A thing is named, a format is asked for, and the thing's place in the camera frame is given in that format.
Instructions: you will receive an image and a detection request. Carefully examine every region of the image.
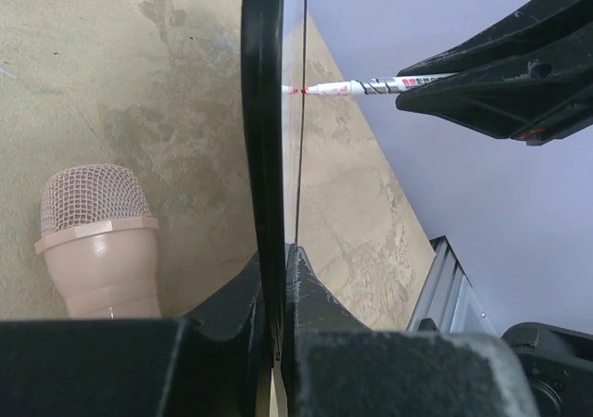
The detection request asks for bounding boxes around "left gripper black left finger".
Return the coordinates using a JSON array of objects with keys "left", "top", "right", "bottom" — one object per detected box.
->
[{"left": 1, "top": 258, "right": 269, "bottom": 416}]

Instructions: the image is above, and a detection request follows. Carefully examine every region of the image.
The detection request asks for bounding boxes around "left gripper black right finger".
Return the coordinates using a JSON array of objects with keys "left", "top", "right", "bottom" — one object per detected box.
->
[{"left": 281, "top": 246, "right": 538, "bottom": 416}]

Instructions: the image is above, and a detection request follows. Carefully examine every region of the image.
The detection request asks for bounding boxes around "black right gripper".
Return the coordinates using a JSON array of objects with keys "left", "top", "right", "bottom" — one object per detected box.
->
[{"left": 396, "top": 0, "right": 592, "bottom": 146}]

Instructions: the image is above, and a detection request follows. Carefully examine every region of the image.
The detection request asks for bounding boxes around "red capped whiteboard marker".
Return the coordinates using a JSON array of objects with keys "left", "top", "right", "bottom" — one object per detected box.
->
[{"left": 281, "top": 73, "right": 453, "bottom": 96}]

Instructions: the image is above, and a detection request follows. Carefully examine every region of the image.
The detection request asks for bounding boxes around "white whiteboard black frame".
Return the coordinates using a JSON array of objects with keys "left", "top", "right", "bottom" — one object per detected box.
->
[{"left": 241, "top": 0, "right": 308, "bottom": 361}]

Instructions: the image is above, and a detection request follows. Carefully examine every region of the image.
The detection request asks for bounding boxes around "pink toy microphone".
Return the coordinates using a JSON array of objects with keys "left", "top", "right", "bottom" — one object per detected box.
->
[{"left": 34, "top": 164, "right": 161, "bottom": 319}]

